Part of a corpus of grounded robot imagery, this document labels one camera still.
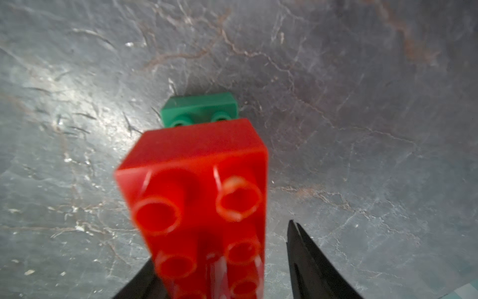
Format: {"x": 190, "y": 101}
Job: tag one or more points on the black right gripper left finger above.
{"x": 144, "y": 285}

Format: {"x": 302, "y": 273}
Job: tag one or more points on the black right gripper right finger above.
{"x": 312, "y": 274}

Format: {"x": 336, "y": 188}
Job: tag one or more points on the red lego brick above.
{"x": 197, "y": 195}

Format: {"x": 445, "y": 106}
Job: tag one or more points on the green lego brick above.
{"x": 192, "y": 110}

